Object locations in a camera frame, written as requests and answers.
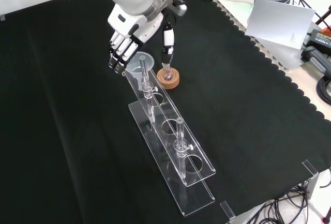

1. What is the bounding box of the black cloth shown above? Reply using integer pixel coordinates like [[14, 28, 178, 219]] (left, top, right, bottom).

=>
[[0, 0, 331, 224]]

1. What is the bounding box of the clear acrylic funnel stand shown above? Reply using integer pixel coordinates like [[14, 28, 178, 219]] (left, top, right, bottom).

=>
[[121, 54, 217, 217]]

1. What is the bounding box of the translucent plastic funnel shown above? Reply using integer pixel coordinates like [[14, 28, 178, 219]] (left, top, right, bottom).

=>
[[125, 52, 155, 92]]

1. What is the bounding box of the cork ring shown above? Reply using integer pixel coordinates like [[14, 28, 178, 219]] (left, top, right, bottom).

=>
[[156, 67, 181, 90]]

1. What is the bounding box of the small glass round-bottom flask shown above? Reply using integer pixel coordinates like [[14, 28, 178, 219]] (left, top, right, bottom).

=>
[[161, 62, 174, 82]]

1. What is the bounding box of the pale board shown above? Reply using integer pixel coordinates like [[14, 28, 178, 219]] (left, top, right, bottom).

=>
[[244, 0, 317, 51]]

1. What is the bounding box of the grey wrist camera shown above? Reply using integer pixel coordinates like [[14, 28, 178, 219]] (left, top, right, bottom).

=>
[[155, 0, 187, 17]]

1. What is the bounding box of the black cable bundle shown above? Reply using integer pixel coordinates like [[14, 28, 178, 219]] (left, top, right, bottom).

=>
[[254, 182, 331, 224]]

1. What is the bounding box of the black coiled cable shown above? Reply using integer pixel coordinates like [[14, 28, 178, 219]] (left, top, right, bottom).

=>
[[317, 75, 331, 106]]

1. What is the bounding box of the black plug with cable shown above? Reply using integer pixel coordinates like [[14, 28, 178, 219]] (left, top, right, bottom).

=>
[[301, 46, 331, 75]]

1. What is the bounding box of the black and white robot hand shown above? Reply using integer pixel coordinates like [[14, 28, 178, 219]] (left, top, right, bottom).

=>
[[107, 3, 176, 75]]

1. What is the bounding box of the black power adapter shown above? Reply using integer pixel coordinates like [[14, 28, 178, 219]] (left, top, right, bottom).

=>
[[306, 28, 331, 49]]

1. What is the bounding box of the grey metal base plate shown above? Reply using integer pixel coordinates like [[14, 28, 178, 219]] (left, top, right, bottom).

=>
[[216, 0, 307, 72]]

